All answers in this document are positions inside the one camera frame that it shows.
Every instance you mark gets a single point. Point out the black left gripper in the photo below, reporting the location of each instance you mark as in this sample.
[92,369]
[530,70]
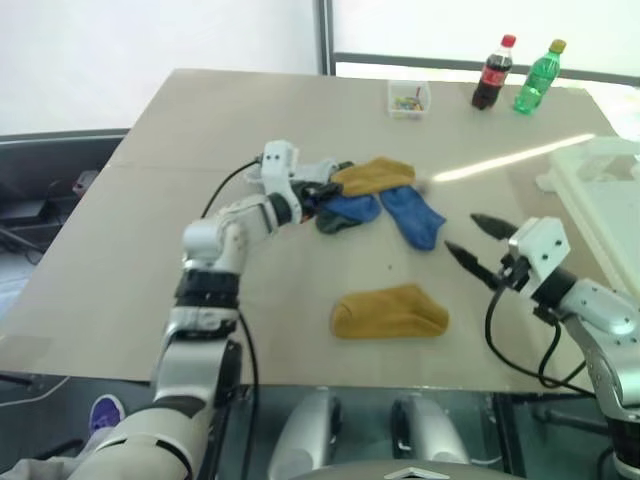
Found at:
[306,194]

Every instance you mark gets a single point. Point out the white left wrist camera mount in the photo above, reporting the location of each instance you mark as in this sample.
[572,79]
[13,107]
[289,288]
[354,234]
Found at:
[276,169]

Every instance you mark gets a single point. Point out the white plastic basket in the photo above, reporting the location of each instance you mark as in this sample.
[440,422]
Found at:
[600,210]

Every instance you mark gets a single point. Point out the silver robot leg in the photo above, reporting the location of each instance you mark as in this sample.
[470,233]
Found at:
[305,435]
[430,435]

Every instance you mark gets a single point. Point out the green bottle yellow cap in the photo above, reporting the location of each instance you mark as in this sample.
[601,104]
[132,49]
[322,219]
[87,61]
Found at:
[537,82]

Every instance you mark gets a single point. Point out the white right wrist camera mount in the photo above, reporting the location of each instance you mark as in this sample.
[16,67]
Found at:
[545,246]

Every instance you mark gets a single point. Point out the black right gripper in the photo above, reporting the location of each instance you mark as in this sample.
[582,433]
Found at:
[517,275]

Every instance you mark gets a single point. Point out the blue sock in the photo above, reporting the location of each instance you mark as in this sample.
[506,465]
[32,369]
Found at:
[352,206]
[412,217]

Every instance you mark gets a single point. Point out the silver robot left leg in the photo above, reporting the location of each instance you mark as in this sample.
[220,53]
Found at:
[305,435]

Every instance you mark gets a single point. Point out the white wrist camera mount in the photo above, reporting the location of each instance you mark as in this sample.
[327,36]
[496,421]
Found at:
[545,246]
[276,169]

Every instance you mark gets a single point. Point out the dark grey-green sock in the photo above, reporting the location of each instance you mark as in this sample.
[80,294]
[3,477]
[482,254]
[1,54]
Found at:
[332,225]

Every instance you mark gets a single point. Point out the mustard yellow sock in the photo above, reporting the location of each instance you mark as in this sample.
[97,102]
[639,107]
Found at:
[390,312]
[372,176]

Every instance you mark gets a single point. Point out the colourful small pieces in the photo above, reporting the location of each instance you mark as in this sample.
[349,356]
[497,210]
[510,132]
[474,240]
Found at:
[407,103]

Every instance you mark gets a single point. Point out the grey trouser leg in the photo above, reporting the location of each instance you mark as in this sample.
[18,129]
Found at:
[35,467]

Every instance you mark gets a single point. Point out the clear plastic box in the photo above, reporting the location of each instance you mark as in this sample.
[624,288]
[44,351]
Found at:
[409,111]

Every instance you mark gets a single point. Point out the black box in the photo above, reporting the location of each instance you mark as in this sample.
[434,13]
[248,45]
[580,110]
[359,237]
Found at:
[22,210]

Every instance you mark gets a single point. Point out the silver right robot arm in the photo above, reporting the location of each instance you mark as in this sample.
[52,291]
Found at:
[600,306]

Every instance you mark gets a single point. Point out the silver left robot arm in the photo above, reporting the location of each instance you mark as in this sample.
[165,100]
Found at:
[200,360]

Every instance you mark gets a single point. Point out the silver robot right leg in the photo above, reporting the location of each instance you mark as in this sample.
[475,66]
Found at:
[430,435]

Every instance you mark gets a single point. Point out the cola bottle red cap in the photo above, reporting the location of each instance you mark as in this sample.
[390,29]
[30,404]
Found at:
[492,75]

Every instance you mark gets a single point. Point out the purple shoe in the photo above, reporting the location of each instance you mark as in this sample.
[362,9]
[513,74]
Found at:
[106,411]

